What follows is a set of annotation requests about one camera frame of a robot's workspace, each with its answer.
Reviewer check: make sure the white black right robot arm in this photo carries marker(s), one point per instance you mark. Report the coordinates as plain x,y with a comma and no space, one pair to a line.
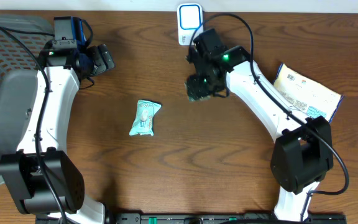
302,152

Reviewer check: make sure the large white snack bag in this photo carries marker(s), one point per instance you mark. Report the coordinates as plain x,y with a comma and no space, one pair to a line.
307,95

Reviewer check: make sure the dark green round-label packet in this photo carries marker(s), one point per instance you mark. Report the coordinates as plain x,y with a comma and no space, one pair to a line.
198,96

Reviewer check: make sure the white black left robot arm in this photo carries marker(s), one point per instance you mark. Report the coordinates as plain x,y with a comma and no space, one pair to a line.
40,177

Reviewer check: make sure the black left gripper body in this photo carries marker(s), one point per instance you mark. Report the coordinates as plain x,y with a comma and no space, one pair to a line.
103,58

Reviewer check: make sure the teal wet wipes packet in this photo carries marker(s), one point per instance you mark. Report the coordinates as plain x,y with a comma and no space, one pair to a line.
143,123

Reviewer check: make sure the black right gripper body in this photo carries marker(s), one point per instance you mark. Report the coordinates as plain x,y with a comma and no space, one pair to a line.
213,84

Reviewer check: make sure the dark grey plastic basket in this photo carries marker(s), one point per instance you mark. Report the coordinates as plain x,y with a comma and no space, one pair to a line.
18,76

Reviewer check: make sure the white barcode scanner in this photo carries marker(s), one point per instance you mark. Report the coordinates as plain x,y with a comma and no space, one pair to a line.
189,19

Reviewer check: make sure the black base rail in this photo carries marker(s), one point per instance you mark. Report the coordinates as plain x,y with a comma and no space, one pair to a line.
136,218

